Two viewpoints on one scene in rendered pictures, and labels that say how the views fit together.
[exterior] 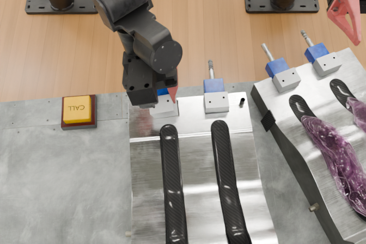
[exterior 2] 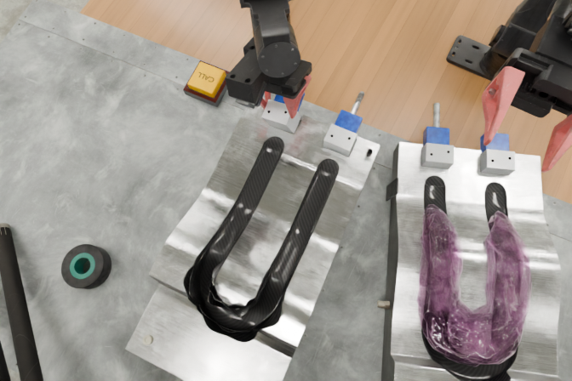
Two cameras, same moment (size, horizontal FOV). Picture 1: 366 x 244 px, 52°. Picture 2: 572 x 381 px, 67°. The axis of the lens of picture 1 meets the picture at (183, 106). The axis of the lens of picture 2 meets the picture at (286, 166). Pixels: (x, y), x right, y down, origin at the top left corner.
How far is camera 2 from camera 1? 0.16 m
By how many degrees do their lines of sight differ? 14
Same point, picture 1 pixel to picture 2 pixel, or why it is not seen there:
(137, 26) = (263, 12)
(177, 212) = (236, 227)
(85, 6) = not seen: outside the picture
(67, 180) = (163, 143)
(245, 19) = (440, 67)
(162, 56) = (272, 56)
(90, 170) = (188, 145)
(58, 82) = (206, 44)
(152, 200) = (220, 203)
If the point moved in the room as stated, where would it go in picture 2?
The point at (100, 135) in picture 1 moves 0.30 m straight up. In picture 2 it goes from (216, 116) to (176, 31)
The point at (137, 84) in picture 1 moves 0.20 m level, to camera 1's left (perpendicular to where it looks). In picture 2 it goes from (241, 75) to (128, 18)
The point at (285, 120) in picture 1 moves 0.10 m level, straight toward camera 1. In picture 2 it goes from (408, 198) to (359, 220)
